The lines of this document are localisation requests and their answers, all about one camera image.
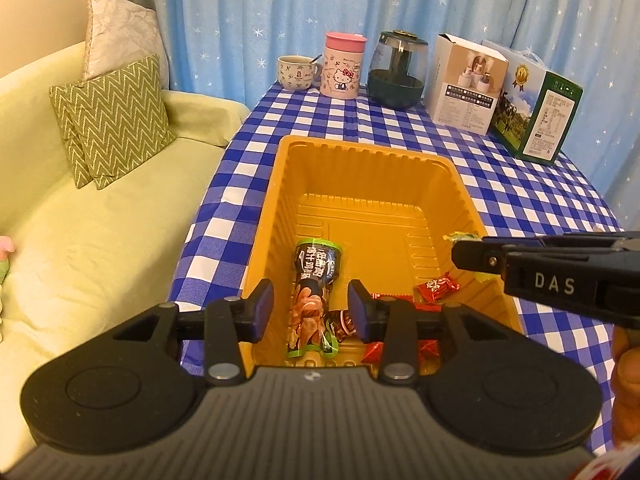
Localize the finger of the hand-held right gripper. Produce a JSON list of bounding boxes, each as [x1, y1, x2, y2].
[[451, 231, 640, 276]]

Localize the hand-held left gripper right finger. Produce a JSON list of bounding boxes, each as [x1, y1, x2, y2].
[[348, 280, 523, 387]]

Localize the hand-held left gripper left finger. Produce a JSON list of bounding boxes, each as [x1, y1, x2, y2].
[[112, 279, 275, 386]]

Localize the dark brown red snack packet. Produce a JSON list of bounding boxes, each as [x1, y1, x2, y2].
[[322, 308, 360, 348]]

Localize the yellow green snack packet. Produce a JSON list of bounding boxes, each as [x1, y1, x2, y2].
[[442, 230, 501, 281]]

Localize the large red snack packet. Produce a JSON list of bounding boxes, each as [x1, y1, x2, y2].
[[361, 340, 441, 366]]

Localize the small red white snack packet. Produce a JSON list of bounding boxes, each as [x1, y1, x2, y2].
[[414, 272, 461, 303]]

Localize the long green black snack packet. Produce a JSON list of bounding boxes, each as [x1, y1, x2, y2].
[[285, 239, 343, 359]]

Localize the orange plastic tray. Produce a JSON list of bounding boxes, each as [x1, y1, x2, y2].
[[239, 135, 526, 378]]

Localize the person's right hand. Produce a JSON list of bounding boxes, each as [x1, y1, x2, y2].
[[611, 327, 640, 448]]

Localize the blue white checked tablecloth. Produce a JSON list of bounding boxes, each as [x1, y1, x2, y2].
[[170, 80, 623, 456]]

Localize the green cardboard box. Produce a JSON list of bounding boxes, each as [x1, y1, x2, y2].
[[482, 39, 584, 167]]

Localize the white cardboard box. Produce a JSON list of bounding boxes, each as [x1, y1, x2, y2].
[[425, 33, 510, 136]]

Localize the pale yellow sofa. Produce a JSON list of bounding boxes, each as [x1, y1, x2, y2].
[[0, 40, 251, 471]]

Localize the red white cloth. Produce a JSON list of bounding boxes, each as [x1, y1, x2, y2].
[[567, 447, 640, 480]]

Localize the dark green glass humidifier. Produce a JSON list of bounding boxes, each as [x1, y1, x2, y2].
[[366, 30, 430, 108]]

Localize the pink cartoon cup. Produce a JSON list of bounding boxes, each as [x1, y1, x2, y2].
[[320, 31, 367, 100]]

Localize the green zigzag pillow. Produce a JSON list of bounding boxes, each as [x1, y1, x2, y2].
[[62, 54, 177, 191], [49, 82, 96, 190]]

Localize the small patterned mug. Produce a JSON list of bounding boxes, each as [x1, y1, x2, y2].
[[277, 55, 323, 92]]

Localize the blue star curtain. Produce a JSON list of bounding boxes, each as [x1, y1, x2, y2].
[[160, 0, 640, 241]]

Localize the pink star plush toy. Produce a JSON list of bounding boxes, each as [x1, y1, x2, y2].
[[0, 234, 16, 291]]

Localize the white textured pillow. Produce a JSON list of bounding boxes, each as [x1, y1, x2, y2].
[[82, 0, 171, 91]]

